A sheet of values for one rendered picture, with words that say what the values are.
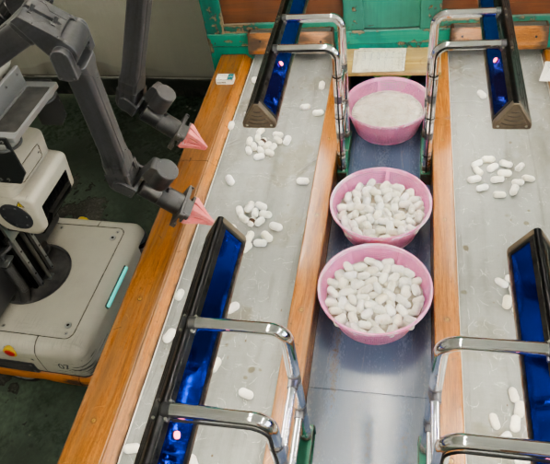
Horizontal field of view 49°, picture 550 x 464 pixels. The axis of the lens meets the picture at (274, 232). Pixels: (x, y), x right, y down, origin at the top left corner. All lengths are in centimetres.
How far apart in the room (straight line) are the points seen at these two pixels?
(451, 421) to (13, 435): 161
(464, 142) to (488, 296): 55
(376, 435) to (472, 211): 64
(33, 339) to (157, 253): 76
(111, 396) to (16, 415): 108
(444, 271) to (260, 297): 44
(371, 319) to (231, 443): 42
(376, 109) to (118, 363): 111
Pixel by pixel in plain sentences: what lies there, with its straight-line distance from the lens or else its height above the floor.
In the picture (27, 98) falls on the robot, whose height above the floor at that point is 104.
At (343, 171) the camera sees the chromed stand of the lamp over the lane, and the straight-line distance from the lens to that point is 177.
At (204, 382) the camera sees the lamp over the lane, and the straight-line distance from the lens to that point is 99.
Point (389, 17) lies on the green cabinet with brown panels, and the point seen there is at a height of 88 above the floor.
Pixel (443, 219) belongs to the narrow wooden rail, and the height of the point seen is 77.
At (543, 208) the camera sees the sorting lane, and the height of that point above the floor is 74.
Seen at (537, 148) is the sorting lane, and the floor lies 74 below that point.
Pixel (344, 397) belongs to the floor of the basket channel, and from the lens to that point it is 138.
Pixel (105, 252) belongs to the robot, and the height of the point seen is 28.
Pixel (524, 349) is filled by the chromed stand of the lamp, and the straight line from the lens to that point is 94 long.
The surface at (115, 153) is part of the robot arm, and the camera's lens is 141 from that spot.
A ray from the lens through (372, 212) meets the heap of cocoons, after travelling 162.
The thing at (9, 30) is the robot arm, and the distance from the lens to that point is 127.
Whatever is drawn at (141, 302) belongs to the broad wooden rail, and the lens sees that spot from 150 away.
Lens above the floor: 191
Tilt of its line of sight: 47 degrees down
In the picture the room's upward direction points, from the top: 10 degrees counter-clockwise
